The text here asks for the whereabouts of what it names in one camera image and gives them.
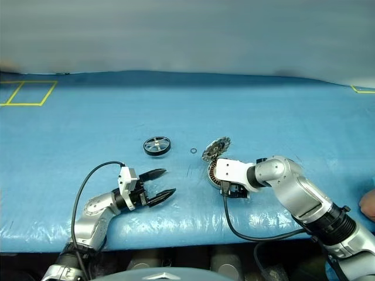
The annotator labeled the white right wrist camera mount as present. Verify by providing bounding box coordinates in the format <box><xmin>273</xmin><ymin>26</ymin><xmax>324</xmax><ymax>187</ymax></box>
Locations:
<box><xmin>215</xmin><ymin>157</ymin><xmax>256</xmax><ymax>191</ymax></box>

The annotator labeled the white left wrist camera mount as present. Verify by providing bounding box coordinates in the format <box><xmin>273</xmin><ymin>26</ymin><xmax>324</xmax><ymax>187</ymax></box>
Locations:
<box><xmin>117</xmin><ymin>166</ymin><xmax>138</xmax><ymax>210</ymax></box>

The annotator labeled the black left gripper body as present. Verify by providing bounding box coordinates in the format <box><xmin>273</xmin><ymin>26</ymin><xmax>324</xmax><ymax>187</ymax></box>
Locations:
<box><xmin>130</xmin><ymin>179</ymin><xmax>151</xmax><ymax>210</ymax></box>

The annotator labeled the blue plastic table cover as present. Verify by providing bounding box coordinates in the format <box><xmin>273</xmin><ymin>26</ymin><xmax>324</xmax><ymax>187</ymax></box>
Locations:
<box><xmin>0</xmin><ymin>69</ymin><xmax>375</xmax><ymax>253</ymax></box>

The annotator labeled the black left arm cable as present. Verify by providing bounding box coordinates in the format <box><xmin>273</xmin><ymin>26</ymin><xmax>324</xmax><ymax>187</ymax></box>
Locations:
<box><xmin>71</xmin><ymin>160</ymin><xmax>127</xmax><ymax>281</ymax></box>

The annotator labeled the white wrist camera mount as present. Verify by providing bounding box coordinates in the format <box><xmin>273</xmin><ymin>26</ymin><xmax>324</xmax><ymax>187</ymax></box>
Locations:
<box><xmin>215</xmin><ymin>157</ymin><xmax>256</xmax><ymax>191</ymax></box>
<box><xmin>117</xmin><ymin>166</ymin><xmax>138</xmax><ymax>210</ymax></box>

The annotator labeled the grey rounded cylinder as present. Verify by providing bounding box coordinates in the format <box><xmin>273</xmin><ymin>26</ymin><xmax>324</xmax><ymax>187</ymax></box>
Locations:
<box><xmin>128</xmin><ymin>256</ymin><xmax>161</xmax><ymax>270</ymax></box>
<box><xmin>210</xmin><ymin>246</ymin><xmax>243</xmax><ymax>281</ymax></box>

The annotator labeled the black spoked rotor wheel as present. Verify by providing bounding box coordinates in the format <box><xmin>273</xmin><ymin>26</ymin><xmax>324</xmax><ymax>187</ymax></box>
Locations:
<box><xmin>142</xmin><ymin>136</ymin><xmax>173</xmax><ymax>158</ymax></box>

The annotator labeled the grey robot torso shell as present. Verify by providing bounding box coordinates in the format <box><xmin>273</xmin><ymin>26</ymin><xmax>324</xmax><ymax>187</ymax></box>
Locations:
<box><xmin>115</xmin><ymin>270</ymin><xmax>213</xmax><ymax>281</ymax></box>

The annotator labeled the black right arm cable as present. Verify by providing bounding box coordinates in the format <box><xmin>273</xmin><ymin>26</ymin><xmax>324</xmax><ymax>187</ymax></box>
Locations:
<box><xmin>219</xmin><ymin>180</ymin><xmax>308</xmax><ymax>281</ymax></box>

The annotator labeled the yellow tape square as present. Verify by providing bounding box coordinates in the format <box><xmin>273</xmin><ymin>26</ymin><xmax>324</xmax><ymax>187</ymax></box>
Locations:
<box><xmin>0</xmin><ymin>80</ymin><xmax>59</xmax><ymax>107</ymax></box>

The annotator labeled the motor housing with copper coils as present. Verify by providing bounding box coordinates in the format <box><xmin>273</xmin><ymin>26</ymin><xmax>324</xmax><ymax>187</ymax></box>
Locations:
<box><xmin>207</xmin><ymin>159</ymin><xmax>250</xmax><ymax>200</ymax></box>

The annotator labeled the bystander bare hand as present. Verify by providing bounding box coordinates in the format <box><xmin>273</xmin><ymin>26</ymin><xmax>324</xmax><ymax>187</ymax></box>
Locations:
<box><xmin>359</xmin><ymin>189</ymin><xmax>375</xmax><ymax>219</ymax></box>

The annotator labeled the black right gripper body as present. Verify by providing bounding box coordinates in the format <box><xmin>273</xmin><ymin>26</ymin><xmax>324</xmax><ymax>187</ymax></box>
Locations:
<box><xmin>219</xmin><ymin>181</ymin><xmax>250</xmax><ymax>200</ymax></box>

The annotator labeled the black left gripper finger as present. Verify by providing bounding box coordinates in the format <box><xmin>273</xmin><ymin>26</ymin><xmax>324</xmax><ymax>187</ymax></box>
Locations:
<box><xmin>138</xmin><ymin>169</ymin><xmax>168</xmax><ymax>183</ymax></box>
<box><xmin>146</xmin><ymin>187</ymin><xmax>177</xmax><ymax>208</ymax></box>

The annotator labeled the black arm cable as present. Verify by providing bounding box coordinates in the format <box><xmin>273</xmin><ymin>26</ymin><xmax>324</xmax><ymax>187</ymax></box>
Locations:
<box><xmin>219</xmin><ymin>180</ymin><xmax>308</xmax><ymax>281</ymax></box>
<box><xmin>71</xmin><ymin>160</ymin><xmax>127</xmax><ymax>281</ymax></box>

